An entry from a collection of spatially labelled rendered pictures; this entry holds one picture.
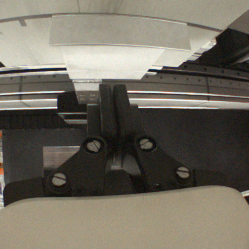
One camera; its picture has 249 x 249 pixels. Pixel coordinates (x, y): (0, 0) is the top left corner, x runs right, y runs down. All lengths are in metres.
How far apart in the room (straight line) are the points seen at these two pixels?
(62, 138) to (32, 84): 0.30
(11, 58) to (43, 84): 0.27
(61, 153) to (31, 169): 0.55
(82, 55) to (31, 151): 0.60
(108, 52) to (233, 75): 0.48
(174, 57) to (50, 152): 0.15
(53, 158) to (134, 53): 0.13
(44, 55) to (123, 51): 0.07
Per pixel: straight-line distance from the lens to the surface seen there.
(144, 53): 0.18
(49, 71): 0.23
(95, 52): 0.18
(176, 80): 0.50
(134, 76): 0.24
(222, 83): 0.58
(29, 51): 0.18
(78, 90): 0.29
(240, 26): 0.42
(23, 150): 0.75
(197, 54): 0.27
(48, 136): 0.73
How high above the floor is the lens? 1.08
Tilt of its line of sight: 5 degrees down
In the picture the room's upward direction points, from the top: 178 degrees clockwise
